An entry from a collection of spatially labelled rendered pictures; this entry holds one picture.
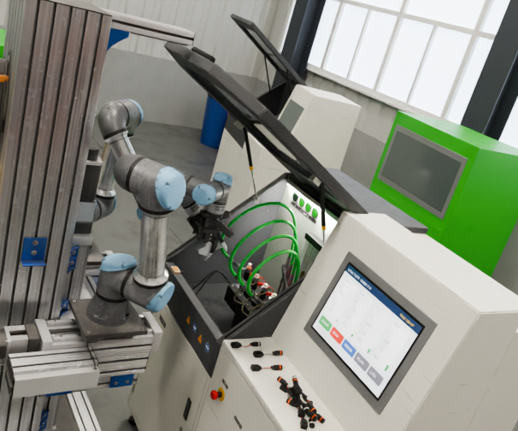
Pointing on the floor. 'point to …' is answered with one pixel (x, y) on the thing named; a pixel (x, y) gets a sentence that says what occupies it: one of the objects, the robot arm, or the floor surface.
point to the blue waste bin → (213, 123)
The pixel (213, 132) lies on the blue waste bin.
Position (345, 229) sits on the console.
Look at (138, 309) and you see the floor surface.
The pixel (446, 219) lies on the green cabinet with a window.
